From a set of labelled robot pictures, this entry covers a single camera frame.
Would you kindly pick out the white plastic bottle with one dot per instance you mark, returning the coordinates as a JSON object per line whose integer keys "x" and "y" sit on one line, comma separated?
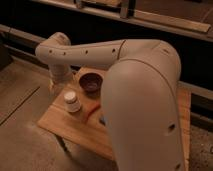
{"x": 72, "y": 103}

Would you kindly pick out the orange carrot-shaped stick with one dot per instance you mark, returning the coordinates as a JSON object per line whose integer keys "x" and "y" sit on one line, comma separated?
{"x": 91, "y": 111}

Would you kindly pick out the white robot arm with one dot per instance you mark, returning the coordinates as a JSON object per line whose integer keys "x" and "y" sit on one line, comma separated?
{"x": 138, "y": 96}

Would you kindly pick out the wooden board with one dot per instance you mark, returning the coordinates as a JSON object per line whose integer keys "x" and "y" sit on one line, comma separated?
{"x": 93, "y": 134}

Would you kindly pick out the dark ceramic cup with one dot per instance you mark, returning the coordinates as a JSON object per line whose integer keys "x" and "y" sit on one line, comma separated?
{"x": 90, "y": 82}

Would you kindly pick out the metal window frame rail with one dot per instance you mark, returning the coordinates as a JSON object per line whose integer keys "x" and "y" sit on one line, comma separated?
{"x": 190, "y": 18}

